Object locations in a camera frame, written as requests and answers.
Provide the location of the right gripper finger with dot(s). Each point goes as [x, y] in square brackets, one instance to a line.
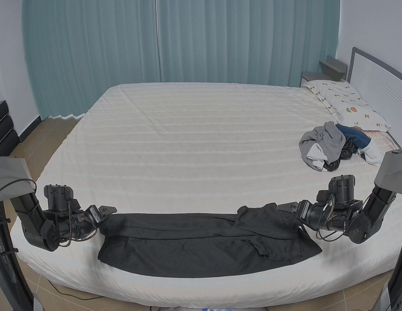
[289, 207]

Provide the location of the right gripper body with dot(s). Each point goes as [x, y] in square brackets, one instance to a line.
[305, 214]

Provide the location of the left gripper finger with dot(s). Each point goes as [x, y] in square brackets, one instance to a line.
[107, 210]

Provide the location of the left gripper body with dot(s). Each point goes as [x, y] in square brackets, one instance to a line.
[92, 220]

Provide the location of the black T-shirt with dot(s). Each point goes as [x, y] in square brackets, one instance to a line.
[194, 241]

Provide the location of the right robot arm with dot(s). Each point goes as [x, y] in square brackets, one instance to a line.
[393, 170]

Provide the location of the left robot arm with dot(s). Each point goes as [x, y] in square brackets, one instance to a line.
[29, 228]

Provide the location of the pile of clothes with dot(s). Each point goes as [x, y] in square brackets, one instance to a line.
[329, 141]

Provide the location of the bed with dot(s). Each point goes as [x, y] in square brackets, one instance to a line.
[188, 141]

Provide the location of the white printed pillow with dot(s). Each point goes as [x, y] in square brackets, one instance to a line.
[346, 104]

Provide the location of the black chest of drawers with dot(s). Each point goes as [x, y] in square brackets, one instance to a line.
[3, 128]

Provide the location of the grey bedside table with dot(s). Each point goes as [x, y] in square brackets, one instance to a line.
[332, 65]

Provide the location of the blue-green curtain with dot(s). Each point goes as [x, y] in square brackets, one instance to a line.
[243, 31]
[94, 44]

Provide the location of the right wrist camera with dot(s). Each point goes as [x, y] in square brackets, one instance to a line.
[323, 195]

